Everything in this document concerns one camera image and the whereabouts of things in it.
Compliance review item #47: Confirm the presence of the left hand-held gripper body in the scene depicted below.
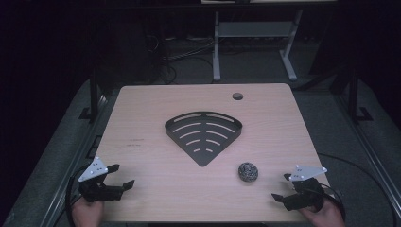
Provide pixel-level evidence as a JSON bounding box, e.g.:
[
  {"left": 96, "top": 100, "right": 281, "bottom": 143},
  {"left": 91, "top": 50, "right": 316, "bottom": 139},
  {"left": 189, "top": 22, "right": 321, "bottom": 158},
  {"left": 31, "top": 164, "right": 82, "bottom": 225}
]
[{"left": 78, "top": 156, "right": 125, "bottom": 203}]

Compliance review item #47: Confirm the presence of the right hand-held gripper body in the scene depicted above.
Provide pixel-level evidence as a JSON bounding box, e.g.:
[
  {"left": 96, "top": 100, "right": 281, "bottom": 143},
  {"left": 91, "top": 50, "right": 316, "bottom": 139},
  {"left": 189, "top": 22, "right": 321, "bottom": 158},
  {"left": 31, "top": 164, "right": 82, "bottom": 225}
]
[{"left": 282, "top": 165, "right": 328, "bottom": 212}]

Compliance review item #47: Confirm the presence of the steel wool scrubber ball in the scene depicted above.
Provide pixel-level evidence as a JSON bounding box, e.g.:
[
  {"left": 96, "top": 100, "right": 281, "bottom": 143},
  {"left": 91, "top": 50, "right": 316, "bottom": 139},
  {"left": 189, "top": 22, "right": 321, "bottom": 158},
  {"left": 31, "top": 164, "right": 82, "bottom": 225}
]
[{"left": 237, "top": 162, "right": 259, "bottom": 183}]

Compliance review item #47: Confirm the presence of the black fan-shaped slotted shelf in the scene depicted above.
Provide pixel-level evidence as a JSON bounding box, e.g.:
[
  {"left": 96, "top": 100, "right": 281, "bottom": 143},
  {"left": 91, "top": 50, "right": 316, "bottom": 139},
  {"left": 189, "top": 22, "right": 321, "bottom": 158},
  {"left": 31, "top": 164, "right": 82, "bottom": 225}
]
[{"left": 164, "top": 111, "right": 243, "bottom": 167}]

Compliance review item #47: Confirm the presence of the person's left hand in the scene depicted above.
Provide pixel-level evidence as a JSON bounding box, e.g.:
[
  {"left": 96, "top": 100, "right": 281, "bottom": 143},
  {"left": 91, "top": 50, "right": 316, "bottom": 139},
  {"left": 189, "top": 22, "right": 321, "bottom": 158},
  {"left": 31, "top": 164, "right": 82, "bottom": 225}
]
[{"left": 71, "top": 197, "right": 105, "bottom": 227}]

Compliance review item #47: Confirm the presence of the person's right hand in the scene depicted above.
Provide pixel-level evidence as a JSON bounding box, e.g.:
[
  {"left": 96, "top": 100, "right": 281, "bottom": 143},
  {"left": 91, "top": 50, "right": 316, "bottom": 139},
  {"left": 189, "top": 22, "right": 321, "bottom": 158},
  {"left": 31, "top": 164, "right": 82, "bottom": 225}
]
[{"left": 298, "top": 198, "right": 346, "bottom": 227}]

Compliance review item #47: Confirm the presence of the black metal stand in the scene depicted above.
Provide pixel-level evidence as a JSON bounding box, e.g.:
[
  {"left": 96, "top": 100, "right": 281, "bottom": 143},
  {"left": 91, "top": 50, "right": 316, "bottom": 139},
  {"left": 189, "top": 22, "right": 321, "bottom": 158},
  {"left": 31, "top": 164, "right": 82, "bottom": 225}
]
[
  {"left": 78, "top": 67, "right": 105, "bottom": 124},
  {"left": 345, "top": 62, "right": 375, "bottom": 123}
]

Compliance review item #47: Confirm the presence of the black cable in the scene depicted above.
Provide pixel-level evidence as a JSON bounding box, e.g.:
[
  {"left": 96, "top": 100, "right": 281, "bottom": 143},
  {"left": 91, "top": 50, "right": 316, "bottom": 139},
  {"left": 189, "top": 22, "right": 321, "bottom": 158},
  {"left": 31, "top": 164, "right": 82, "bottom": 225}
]
[{"left": 316, "top": 152, "right": 397, "bottom": 227}]

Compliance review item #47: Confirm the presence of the bundle of floor cables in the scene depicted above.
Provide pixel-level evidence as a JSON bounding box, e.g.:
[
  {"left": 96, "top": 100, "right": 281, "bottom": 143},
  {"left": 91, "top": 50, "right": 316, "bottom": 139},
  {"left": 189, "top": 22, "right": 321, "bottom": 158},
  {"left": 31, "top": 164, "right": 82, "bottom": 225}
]
[{"left": 143, "top": 32, "right": 216, "bottom": 85}]

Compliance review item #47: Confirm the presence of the grey metal table frame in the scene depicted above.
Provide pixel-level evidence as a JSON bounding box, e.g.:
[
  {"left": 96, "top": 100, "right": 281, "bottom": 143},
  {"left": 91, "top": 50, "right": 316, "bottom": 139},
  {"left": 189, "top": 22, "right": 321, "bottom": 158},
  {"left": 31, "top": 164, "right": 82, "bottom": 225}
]
[{"left": 212, "top": 9, "right": 304, "bottom": 82}]

